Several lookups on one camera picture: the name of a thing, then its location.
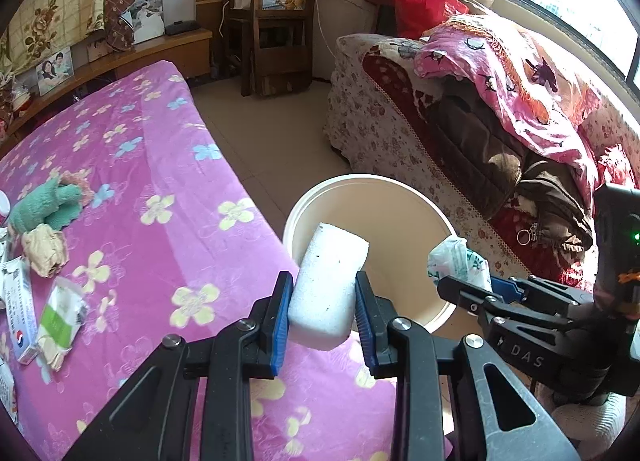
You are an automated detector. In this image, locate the white foam block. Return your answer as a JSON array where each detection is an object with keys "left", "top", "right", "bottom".
[{"left": 287, "top": 222, "right": 372, "bottom": 352}]

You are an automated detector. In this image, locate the framed couple photo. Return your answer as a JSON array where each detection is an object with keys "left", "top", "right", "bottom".
[{"left": 36, "top": 48, "right": 75, "bottom": 96}]

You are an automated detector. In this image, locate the red plastic bag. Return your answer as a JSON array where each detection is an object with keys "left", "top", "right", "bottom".
[{"left": 392, "top": 0, "right": 468, "bottom": 39}]

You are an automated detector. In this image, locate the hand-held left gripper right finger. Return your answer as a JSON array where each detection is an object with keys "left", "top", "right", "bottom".
[{"left": 354, "top": 271, "right": 583, "bottom": 461}]

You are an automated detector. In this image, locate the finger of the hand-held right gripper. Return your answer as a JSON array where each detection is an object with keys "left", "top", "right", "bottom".
[
  {"left": 437, "top": 274, "right": 576, "bottom": 329},
  {"left": 490, "top": 275, "right": 596, "bottom": 309}
]

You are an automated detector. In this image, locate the green fuzzy cloth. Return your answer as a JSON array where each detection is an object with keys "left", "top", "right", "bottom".
[{"left": 7, "top": 176, "right": 86, "bottom": 234}]

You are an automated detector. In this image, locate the white plastic bucket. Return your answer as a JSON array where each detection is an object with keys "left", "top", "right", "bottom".
[{"left": 282, "top": 174, "right": 458, "bottom": 337}]

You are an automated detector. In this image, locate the dark wooden chair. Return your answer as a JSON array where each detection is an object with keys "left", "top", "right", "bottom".
[{"left": 221, "top": 0, "right": 321, "bottom": 97}]

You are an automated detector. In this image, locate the framed wedding photo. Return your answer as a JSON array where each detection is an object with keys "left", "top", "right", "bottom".
[{"left": 122, "top": 0, "right": 166, "bottom": 44}]

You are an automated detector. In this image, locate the pink unicorn blanket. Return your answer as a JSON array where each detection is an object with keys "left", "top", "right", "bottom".
[{"left": 414, "top": 16, "right": 606, "bottom": 222}]

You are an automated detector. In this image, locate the white green packet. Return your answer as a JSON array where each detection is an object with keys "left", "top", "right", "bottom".
[{"left": 35, "top": 276, "right": 91, "bottom": 372}]

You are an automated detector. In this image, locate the pink floral blanket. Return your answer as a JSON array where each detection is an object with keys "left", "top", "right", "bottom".
[{"left": 0, "top": 60, "right": 453, "bottom": 461}]

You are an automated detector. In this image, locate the brown jacket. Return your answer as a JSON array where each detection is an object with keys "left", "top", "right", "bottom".
[{"left": 430, "top": 91, "right": 596, "bottom": 262}]

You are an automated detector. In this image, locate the crumpled beige paper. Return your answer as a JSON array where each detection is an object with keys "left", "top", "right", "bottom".
[{"left": 22, "top": 224, "right": 68, "bottom": 278}]

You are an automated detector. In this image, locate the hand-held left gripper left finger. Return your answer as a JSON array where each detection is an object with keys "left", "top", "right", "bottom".
[{"left": 62, "top": 271, "right": 296, "bottom": 461}]

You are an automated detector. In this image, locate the white medicine box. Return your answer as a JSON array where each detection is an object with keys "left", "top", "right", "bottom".
[{"left": 0, "top": 258, "right": 40, "bottom": 364}]

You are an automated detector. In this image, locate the wooden headboard shelf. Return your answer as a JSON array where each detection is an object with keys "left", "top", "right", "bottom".
[{"left": 0, "top": 28, "right": 213, "bottom": 142}]

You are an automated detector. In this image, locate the person's right forearm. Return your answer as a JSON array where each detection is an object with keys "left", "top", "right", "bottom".
[{"left": 550, "top": 388, "right": 628, "bottom": 449}]

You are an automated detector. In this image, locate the white printed paper packet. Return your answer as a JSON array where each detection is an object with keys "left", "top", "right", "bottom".
[{"left": 0, "top": 361, "right": 21, "bottom": 427}]

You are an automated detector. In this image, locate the floral covered sofa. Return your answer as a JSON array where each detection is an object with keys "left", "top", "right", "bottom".
[{"left": 322, "top": 34, "right": 640, "bottom": 292}]

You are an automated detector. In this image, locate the white green plastic wrapper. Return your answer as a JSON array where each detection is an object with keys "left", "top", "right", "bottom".
[{"left": 426, "top": 236, "right": 494, "bottom": 294}]

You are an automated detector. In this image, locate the red floral sofa throw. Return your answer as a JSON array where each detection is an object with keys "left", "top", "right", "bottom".
[{"left": 362, "top": 38, "right": 596, "bottom": 287}]

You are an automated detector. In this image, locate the pink fuzzy cloth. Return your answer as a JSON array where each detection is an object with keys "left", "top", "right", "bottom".
[{"left": 50, "top": 168, "right": 97, "bottom": 207}]

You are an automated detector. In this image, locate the red white ornament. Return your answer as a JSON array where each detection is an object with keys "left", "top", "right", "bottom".
[{"left": 10, "top": 86, "right": 32, "bottom": 113}]

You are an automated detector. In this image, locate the brown floral cloth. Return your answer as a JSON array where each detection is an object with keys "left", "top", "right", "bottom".
[{"left": 102, "top": 0, "right": 143, "bottom": 49}]

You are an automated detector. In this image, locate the small unframed photo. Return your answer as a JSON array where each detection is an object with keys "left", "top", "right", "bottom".
[{"left": 87, "top": 38, "right": 113, "bottom": 62}]

